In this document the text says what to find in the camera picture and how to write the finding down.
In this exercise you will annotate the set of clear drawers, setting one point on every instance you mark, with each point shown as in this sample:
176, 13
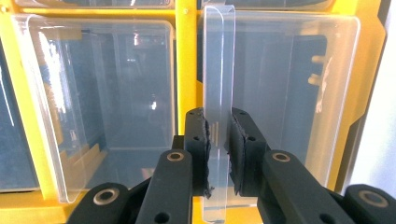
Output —
109, 93

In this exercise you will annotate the clear plastic drawer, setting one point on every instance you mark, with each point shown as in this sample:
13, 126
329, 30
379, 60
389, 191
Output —
280, 77

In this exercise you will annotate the yellow organizer cabinet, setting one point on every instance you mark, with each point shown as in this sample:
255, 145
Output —
186, 62

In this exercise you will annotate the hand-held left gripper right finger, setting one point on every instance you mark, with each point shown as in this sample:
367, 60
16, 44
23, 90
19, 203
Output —
246, 155

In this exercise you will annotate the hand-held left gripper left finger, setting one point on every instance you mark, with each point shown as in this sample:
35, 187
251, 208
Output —
197, 146

